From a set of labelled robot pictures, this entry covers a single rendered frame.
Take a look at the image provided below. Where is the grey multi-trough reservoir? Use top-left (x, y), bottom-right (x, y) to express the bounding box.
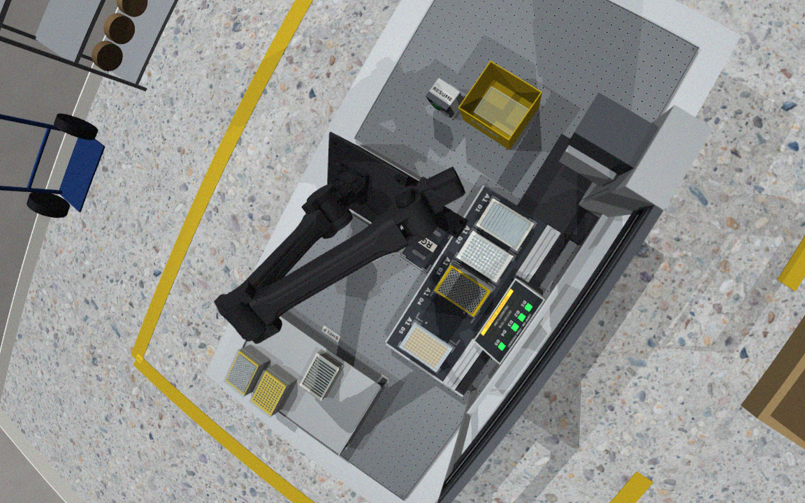
top-left (476, 198), bottom-right (534, 251)

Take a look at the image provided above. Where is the black rectangular nest labelled rg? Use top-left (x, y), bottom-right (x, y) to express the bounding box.
top-left (399, 227), bottom-right (452, 274)

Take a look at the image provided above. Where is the yellow waste bin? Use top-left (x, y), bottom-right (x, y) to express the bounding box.
top-left (458, 61), bottom-right (542, 150)

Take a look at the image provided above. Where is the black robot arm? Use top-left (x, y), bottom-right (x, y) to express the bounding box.
top-left (214, 160), bottom-right (468, 344)

